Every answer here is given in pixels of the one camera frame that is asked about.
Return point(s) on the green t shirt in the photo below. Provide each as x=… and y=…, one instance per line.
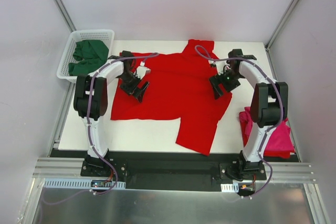
x=89, y=55

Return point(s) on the right white cable duct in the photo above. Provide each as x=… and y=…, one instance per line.
x=230, y=188

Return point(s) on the folded pink t shirt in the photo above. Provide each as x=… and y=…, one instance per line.
x=278, y=137

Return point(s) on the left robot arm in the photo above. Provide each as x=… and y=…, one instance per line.
x=91, y=103

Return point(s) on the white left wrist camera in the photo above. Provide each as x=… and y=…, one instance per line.
x=141, y=71

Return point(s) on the red t shirt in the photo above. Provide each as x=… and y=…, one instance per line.
x=179, y=88
x=278, y=154

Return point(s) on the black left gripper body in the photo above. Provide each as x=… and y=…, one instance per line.
x=134, y=87

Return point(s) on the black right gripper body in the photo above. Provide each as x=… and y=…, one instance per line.
x=221, y=85

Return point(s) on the folded red t shirt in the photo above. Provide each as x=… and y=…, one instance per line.
x=278, y=154

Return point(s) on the white plastic basket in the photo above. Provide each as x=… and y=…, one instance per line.
x=105, y=35

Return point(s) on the white cable duct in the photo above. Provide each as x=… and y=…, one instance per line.
x=94, y=184
x=230, y=188

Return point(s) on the left white cable duct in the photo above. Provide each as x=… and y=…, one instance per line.
x=94, y=184

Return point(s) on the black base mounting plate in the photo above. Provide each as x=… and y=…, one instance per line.
x=172, y=177

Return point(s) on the right aluminium frame post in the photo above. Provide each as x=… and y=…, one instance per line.
x=280, y=26

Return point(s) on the aluminium front rail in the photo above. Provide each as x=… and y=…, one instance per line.
x=68, y=164

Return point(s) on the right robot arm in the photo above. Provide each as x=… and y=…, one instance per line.
x=268, y=109

